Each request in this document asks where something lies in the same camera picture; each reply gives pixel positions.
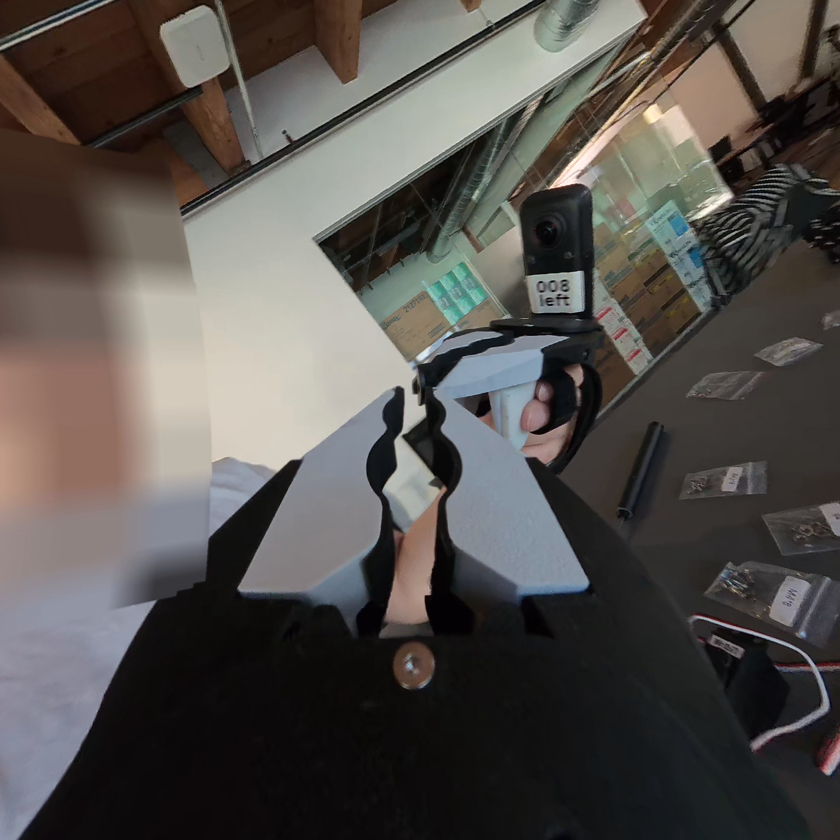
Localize person's left forearm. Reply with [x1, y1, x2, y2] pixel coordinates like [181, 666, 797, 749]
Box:
[391, 486, 455, 626]

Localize black servo motor with wires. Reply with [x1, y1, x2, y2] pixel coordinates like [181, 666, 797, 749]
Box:
[689, 613, 840, 777]

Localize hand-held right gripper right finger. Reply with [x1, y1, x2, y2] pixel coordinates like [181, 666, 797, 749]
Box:
[423, 392, 590, 636]

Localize black cylinder tool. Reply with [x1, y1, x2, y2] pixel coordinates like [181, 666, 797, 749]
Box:
[617, 422, 671, 521]

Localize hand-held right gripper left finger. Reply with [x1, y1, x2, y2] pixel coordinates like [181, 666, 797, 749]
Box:
[238, 387, 406, 636]

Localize black white striped object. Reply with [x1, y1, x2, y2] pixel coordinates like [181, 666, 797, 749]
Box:
[696, 164, 840, 306]

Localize person's left hand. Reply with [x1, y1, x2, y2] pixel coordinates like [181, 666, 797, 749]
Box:
[520, 364, 586, 463]

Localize dark grey desk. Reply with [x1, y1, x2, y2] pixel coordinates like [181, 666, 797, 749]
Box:
[561, 239, 840, 840]

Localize silver ventilation duct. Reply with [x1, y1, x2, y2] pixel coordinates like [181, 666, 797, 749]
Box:
[533, 0, 603, 52]

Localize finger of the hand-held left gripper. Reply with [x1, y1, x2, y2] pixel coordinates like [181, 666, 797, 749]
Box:
[413, 328, 518, 396]
[435, 335, 573, 400]

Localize white ceiling access point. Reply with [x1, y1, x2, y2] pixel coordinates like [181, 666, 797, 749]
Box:
[159, 5, 232, 88]

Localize person's white shirt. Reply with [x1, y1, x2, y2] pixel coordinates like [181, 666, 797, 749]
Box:
[0, 456, 280, 840]

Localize scattered clear parts bags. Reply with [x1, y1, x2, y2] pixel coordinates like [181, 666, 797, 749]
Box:
[679, 308, 840, 651]

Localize stack of cardboard boxes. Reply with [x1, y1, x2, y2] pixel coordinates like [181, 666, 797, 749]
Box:
[381, 200, 716, 401]

